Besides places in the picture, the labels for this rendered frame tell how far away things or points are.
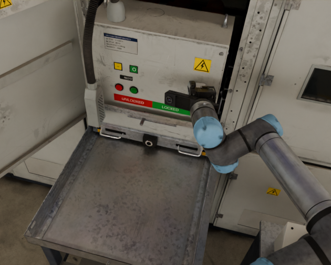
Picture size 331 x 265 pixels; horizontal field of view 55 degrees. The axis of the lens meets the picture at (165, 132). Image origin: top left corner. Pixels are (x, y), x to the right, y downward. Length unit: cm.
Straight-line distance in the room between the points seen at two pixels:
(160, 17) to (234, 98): 45
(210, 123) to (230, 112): 58
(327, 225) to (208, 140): 34
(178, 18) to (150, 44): 15
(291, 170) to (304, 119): 62
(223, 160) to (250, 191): 88
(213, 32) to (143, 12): 27
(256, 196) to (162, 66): 97
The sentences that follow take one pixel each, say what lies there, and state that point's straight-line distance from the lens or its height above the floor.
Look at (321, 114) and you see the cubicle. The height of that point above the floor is 110.
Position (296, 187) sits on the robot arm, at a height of 133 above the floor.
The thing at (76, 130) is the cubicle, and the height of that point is 68.
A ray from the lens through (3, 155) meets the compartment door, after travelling 142.
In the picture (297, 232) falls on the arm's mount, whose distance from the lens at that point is 127.
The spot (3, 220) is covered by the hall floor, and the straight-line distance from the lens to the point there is 236.
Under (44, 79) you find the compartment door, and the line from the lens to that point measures 136.
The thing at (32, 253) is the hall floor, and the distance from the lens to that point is 219.
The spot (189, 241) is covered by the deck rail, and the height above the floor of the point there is 85.
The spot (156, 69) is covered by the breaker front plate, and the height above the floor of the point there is 125.
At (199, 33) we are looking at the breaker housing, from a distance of 111.
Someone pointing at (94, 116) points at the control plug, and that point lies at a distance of 125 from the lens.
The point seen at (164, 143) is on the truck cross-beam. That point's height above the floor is 89.
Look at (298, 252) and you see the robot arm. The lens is 69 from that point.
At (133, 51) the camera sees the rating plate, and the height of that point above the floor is 131.
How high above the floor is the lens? 191
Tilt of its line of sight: 46 degrees down
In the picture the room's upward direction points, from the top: 5 degrees clockwise
